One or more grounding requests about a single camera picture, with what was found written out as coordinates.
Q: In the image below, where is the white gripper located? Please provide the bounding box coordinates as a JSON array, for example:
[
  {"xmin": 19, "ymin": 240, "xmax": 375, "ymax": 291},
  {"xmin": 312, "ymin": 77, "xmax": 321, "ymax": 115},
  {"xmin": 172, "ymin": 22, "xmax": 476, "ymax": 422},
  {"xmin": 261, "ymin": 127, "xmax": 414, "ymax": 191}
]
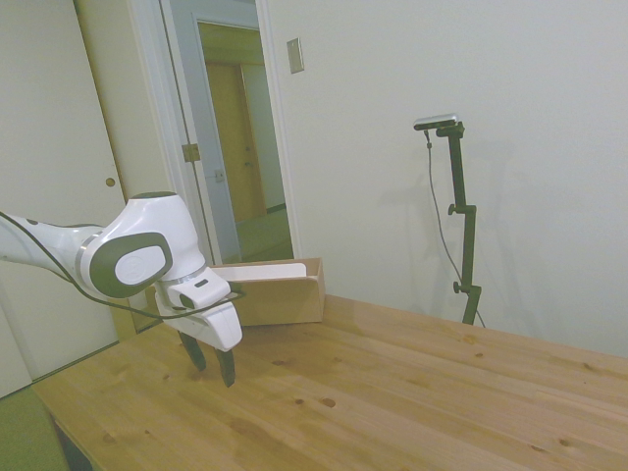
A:
[{"xmin": 155, "ymin": 283, "xmax": 244, "ymax": 389}]

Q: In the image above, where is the brown cardboard box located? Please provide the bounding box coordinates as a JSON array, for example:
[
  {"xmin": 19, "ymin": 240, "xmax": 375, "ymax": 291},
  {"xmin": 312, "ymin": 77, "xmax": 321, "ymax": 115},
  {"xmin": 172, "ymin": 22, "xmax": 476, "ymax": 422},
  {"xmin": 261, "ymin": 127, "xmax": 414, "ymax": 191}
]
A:
[{"xmin": 209, "ymin": 256, "xmax": 327, "ymax": 328}]

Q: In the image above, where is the green chair cushion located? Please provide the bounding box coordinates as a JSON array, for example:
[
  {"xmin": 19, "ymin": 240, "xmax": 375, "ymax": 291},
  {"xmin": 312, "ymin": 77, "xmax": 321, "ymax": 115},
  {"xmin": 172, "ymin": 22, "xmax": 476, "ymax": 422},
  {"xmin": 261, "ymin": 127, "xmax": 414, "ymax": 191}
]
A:
[{"xmin": 0, "ymin": 387, "xmax": 70, "ymax": 471}]

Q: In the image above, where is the wooden hallway door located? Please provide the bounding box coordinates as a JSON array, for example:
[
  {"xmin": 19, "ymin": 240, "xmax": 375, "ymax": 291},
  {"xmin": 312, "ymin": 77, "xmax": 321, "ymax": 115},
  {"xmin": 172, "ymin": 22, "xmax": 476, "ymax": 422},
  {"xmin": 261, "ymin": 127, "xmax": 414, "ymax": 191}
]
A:
[{"xmin": 205, "ymin": 61, "xmax": 268, "ymax": 225}]

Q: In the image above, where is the white open door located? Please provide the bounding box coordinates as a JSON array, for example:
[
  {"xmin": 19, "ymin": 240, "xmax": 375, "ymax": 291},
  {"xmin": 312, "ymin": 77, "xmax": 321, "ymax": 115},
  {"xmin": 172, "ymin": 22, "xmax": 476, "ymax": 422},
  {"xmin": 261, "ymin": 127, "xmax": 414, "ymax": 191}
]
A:
[{"xmin": 159, "ymin": 0, "xmax": 242, "ymax": 267}]

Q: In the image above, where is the white closet door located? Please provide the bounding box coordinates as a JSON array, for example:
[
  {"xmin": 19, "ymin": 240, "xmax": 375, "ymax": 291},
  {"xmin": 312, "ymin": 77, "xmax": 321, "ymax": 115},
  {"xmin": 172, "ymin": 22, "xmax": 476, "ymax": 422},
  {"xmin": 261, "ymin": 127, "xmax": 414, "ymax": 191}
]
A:
[{"xmin": 0, "ymin": 0, "xmax": 133, "ymax": 384}]

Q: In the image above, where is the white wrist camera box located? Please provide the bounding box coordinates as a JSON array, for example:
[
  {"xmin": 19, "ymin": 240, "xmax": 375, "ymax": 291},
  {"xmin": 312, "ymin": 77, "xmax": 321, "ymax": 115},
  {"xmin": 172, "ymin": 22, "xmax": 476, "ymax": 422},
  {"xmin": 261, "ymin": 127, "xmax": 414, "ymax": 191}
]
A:
[{"xmin": 165, "ymin": 275, "xmax": 233, "ymax": 311}]

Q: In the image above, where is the black camera stand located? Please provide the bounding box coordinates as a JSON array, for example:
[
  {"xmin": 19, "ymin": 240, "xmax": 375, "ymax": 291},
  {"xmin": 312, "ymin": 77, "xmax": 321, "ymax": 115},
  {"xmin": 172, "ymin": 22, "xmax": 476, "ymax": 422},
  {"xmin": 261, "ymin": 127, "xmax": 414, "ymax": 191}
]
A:
[{"xmin": 435, "ymin": 122, "xmax": 483, "ymax": 327}]

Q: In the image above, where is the metal wall switch plate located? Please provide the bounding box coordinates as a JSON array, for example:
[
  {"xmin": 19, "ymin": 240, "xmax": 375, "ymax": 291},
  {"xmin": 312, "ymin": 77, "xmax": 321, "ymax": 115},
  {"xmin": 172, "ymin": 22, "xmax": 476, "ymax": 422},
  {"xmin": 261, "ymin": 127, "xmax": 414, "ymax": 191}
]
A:
[{"xmin": 286, "ymin": 36, "xmax": 305, "ymax": 76}]

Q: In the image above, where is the grey exterior camera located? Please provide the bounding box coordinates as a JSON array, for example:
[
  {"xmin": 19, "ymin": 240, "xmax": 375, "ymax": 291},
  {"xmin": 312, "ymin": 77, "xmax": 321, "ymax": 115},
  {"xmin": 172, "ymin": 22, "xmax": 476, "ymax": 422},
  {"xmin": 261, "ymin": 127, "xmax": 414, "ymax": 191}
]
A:
[{"xmin": 413, "ymin": 112, "xmax": 460, "ymax": 132}]

